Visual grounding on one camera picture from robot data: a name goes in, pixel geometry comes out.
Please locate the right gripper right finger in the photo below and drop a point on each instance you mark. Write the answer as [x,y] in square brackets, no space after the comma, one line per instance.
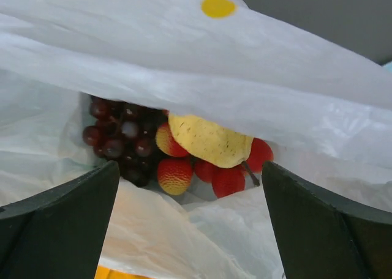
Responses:
[321,234]

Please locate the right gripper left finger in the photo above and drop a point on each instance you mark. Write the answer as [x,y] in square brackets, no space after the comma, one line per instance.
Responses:
[60,232]

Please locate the dark red grape bunch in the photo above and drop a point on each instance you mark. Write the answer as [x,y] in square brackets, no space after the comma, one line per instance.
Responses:
[125,133]

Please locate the red cherry bunch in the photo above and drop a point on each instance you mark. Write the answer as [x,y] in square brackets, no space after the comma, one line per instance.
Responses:
[174,174]

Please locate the yellow pear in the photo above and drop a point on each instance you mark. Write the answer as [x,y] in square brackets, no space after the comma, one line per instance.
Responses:
[222,153]

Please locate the white printed plastic bag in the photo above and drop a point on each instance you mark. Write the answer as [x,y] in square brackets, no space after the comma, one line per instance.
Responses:
[325,109]

